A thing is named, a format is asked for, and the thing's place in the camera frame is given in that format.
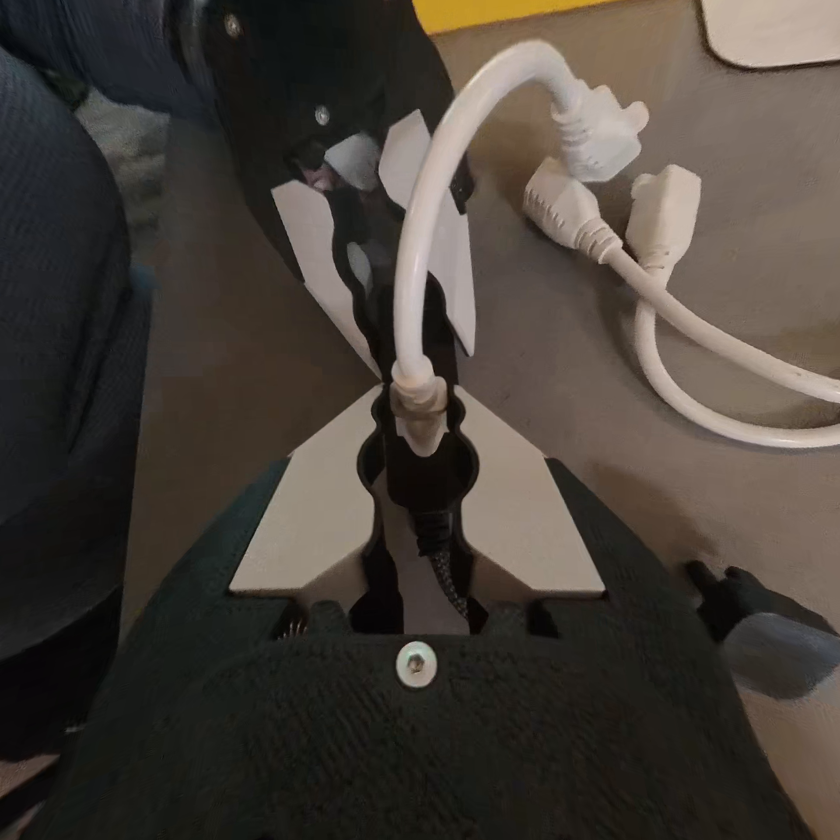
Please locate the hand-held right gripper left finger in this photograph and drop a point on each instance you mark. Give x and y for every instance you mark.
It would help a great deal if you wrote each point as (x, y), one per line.
(302, 525)

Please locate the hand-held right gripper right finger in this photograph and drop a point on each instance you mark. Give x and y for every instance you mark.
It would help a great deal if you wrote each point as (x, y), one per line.
(525, 525)

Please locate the white spare plug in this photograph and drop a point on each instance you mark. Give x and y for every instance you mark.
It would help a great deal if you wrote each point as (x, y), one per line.
(666, 210)
(564, 210)

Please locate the black power adapter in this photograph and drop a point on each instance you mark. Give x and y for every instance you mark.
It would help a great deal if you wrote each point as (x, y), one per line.
(426, 485)

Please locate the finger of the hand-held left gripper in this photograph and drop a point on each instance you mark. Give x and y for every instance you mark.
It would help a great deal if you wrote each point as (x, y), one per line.
(315, 249)
(456, 275)

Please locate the person's leg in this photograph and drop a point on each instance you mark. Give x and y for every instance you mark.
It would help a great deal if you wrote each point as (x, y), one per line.
(52, 328)

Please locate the yellow plastic bin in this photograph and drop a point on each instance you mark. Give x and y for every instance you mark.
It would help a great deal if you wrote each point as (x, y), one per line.
(525, 13)

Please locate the black and grey object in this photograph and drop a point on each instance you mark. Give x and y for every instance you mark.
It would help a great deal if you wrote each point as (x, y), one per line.
(754, 610)

